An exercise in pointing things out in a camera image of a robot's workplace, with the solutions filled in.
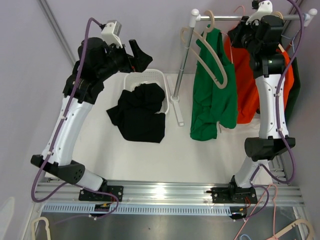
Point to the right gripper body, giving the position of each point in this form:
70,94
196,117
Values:
248,36

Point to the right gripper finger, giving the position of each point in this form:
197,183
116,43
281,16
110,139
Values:
244,19
235,36

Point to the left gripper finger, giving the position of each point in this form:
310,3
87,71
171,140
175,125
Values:
140,62
135,48

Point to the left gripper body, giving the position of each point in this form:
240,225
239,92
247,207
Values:
120,58

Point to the black t shirt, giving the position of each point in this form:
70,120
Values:
138,114

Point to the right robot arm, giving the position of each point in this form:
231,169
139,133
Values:
261,38

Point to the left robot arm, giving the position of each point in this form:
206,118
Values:
98,62

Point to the orange t shirt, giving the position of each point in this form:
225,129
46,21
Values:
247,93

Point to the dark green t shirt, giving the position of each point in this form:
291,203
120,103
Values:
294,91

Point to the pink hanger bottom right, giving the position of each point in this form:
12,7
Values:
253,213

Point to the beige hanger bottom left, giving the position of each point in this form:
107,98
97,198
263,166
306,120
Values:
40,222

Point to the white perforated plastic basket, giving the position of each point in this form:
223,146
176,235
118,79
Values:
149,76

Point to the metal clothes rack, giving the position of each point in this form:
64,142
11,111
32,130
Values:
187,33

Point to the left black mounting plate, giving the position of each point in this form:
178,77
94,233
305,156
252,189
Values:
110,194

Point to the black mounting plate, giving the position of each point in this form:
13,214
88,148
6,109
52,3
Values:
110,194
229,195

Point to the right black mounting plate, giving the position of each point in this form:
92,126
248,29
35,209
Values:
229,195

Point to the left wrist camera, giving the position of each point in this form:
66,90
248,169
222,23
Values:
110,33

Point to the blue wire hanger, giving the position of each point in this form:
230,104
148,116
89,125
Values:
290,42

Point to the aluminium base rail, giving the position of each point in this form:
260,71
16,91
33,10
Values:
161,193

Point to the slotted cable duct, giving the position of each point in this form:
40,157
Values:
137,209

